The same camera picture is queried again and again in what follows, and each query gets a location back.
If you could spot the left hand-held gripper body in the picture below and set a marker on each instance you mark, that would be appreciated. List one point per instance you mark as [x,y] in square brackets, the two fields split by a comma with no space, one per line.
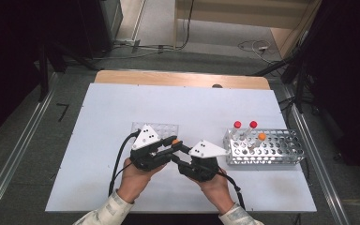
[145,157]

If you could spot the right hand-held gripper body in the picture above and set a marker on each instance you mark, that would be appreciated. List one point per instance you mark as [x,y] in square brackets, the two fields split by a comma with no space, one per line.
[201,170]

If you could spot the clear plastic tube rack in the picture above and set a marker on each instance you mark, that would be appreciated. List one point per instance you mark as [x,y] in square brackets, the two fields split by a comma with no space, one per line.
[168,128]

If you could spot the red-capped test tube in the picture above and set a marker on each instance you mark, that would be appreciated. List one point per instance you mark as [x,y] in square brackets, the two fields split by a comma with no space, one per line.
[237,125]
[253,124]

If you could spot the perforated metal tube rack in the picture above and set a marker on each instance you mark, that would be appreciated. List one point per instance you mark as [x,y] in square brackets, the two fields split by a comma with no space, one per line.
[278,145]

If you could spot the person's right hand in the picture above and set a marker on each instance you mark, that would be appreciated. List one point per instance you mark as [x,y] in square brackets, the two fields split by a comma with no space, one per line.
[217,192]

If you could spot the person's left hand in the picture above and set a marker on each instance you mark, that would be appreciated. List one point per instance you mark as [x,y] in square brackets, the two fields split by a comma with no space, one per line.
[134,182]

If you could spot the white board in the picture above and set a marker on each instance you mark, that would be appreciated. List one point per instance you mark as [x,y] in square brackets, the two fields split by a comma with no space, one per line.
[184,106]

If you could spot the black metal stand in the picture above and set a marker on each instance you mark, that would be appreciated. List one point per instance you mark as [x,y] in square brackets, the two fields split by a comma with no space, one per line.
[43,72]
[299,81]

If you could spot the dark cabinet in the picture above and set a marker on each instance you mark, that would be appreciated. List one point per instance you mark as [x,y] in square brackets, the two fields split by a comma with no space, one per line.
[97,25]

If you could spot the light wooden furniture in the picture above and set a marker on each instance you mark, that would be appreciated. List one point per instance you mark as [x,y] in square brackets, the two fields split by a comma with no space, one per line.
[243,14]

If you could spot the aluminium floor rail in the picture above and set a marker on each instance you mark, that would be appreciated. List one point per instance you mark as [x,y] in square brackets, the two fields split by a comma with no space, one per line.
[334,197]
[15,156]

